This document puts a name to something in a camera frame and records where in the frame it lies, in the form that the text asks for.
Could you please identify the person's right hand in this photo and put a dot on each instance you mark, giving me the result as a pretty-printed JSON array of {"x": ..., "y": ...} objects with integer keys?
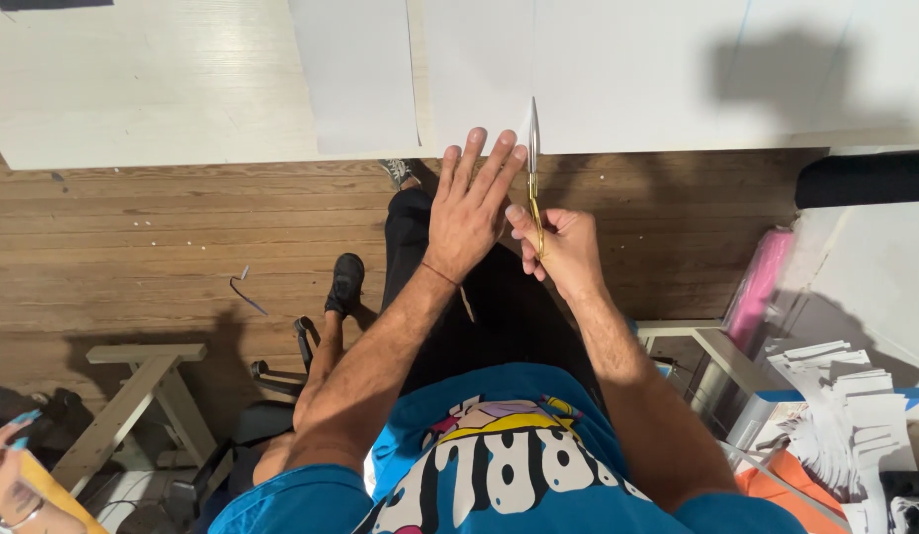
[{"x": 570, "y": 248}]

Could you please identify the person's left hand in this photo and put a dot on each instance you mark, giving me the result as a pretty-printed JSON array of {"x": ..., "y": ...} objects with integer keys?
[{"x": 467, "y": 222}]

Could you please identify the large white paper sheet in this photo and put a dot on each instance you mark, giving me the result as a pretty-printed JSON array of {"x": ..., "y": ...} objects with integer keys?
[{"x": 652, "y": 74}]

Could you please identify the grey sneaker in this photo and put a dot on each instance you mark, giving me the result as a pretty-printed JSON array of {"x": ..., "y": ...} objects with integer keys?
[{"x": 397, "y": 171}]

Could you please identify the black trousers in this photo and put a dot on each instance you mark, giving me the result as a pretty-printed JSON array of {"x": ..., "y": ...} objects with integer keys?
[{"x": 504, "y": 319}]

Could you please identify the black shoe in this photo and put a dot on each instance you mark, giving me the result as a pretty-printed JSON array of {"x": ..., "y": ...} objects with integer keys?
[{"x": 346, "y": 283}]

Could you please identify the white trestle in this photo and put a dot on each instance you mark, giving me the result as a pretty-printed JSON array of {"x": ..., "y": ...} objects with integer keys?
[{"x": 696, "y": 352}]

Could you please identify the narrow white paper sheet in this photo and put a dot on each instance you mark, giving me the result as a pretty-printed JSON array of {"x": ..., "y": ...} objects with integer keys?
[{"x": 355, "y": 74}]

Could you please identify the pink roll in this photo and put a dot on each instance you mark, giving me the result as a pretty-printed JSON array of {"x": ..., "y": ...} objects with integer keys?
[{"x": 759, "y": 289}]

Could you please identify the blue scrap strip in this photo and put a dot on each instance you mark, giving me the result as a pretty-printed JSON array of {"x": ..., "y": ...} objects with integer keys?
[{"x": 248, "y": 293}]

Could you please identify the blue printed t-shirt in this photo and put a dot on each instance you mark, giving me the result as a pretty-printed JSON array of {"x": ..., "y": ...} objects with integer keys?
[{"x": 504, "y": 475}]

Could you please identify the black office chair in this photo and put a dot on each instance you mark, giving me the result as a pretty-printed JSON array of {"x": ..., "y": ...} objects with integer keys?
[{"x": 270, "y": 415}]

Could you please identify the white board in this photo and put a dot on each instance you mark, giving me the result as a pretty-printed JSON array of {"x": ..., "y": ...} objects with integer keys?
[{"x": 874, "y": 274}]

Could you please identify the orange sheet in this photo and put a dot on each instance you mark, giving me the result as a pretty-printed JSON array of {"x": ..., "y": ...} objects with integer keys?
[{"x": 774, "y": 493}]

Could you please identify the pile of white paper strips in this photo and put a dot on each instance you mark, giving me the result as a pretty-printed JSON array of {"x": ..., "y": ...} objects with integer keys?
[{"x": 845, "y": 415}]

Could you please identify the pale wooden trestle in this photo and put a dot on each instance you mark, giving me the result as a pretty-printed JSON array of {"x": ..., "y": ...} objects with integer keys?
[{"x": 140, "y": 400}]

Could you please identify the dark mat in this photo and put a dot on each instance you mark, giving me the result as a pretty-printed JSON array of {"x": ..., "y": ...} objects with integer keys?
[{"x": 55, "y": 4}]

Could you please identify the black bag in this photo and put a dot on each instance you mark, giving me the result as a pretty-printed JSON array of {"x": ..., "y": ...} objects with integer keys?
[{"x": 36, "y": 412}]

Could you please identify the yellow envelope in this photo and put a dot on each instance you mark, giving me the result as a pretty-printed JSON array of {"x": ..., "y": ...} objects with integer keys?
[{"x": 59, "y": 493}]

